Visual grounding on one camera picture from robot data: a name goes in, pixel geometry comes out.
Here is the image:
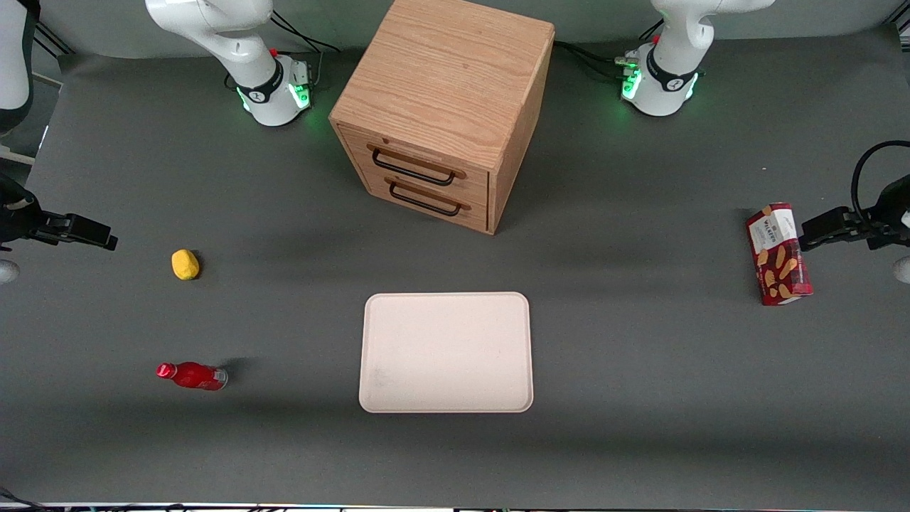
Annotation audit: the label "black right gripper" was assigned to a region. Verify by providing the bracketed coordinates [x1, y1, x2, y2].
[0, 173, 119, 252]

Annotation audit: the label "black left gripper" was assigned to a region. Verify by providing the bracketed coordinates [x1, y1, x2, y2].
[799, 175, 910, 252]

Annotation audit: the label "red coke bottle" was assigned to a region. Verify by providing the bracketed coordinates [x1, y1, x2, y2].
[156, 361, 229, 392]

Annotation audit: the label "beige rectangular tray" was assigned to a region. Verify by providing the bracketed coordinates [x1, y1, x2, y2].
[358, 292, 534, 414]

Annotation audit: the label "red cookie box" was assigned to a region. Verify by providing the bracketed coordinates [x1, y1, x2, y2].
[746, 203, 814, 306]

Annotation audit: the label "wooden two-drawer cabinet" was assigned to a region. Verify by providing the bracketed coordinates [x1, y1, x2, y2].
[328, 0, 556, 235]

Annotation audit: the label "black looped gripper cable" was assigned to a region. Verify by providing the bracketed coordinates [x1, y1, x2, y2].
[851, 141, 910, 227]

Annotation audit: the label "dark metal frame rail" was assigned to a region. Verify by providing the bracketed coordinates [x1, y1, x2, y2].
[32, 20, 73, 59]

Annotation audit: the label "black right base cables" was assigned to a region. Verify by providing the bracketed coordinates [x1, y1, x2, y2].
[270, 10, 342, 55]

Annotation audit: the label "black base cables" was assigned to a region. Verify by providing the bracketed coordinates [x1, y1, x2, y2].
[553, 39, 632, 80]
[270, 10, 342, 55]

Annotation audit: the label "black left base cables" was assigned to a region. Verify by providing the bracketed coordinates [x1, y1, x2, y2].
[553, 39, 632, 80]

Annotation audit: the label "black drawer handle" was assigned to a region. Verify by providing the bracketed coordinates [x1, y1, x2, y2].
[385, 178, 472, 218]
[367, 144, 468, 187]

